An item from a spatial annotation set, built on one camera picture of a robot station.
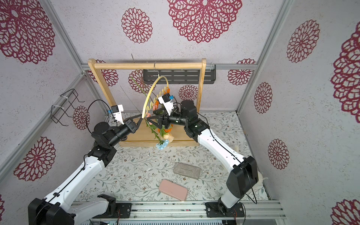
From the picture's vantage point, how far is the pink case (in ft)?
2.59

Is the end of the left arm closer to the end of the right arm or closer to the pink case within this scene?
the end of the right arm

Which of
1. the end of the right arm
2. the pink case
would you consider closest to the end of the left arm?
the end of the right arm

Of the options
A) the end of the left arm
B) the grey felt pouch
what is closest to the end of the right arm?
the end of the left arm

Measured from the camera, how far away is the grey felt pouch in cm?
85

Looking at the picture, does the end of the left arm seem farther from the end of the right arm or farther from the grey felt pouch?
the grey felt pouch

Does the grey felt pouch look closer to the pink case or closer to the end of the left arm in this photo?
the pink case

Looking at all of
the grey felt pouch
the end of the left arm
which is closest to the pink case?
the grey felt pouch

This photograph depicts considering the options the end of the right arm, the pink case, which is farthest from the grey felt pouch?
the end of the right arm

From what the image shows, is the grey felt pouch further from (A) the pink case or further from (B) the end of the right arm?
(B) the end of the right arm

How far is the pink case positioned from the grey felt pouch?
0.07 meters
